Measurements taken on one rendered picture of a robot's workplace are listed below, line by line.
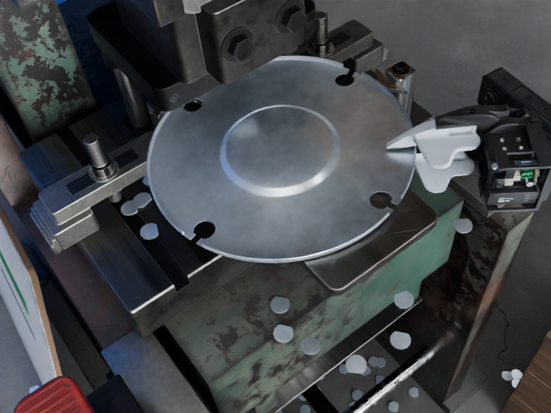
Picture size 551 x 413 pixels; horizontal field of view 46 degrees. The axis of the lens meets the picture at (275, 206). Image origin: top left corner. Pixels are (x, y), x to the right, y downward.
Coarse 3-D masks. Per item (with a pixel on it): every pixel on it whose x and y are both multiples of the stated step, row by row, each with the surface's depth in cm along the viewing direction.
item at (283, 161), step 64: (320, 64) 78; (192, 128) 74; (256, 128) 72; (320, 128) 71; (384, 128) 71; (192, 192) 68; (256, 192) 67; (320, 192) 67; (384, 192) 66; (256, 256) 63
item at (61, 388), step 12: (48, 384) 59; (60, 384) 59; (72, 384) 58; (36, 396) 58; (48, 396) 58; (60, 396) 58; (72, 396) 58; (84, 396) 59; (24, 408) 57; (36, 408) 57; (48, 408) 57; (60, 408) 57; (72, 408) 57; (84, 408) 57
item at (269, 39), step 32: (128, 0) 62; (192, 0) 55; (224, 0) 56; (256, 0) 57; (288, 0) 59; (160, 32) 60; (192, 32) 58; (224, 32) 57; (256, 32) 59; (288, 32) 61; (192, 64) 61; (224, 64) 59; (256, 64) 62
